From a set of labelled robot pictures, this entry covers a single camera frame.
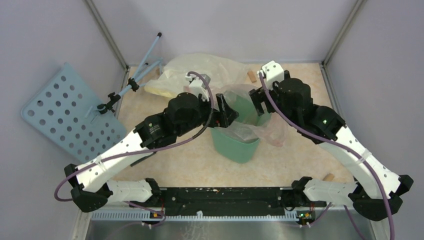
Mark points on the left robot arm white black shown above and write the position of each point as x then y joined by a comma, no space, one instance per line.
92,183

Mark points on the wooden cylinder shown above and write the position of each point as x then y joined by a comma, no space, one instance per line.
329,177

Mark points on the white toothed cable rail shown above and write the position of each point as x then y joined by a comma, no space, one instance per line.
144,215

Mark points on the light blue tripod stand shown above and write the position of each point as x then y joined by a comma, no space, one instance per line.
133,82

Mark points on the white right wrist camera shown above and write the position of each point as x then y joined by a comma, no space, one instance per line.
271,72

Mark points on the wooden rectangular block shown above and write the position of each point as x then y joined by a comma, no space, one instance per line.
252,76

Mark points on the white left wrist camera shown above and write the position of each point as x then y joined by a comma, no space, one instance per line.
196,87

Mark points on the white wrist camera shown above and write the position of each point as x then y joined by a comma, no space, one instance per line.
196,87
271,72

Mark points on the pink translucent trash bag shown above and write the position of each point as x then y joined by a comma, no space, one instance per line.
276,130

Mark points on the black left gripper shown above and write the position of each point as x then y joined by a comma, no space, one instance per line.
225,115

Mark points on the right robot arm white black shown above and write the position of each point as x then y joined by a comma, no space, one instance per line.
376,192

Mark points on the light blue perforated board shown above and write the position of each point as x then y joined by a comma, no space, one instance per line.
65,111

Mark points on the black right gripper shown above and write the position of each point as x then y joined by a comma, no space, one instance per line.
259,96

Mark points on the green plastic trash bin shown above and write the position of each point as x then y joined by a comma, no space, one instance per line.
240,140

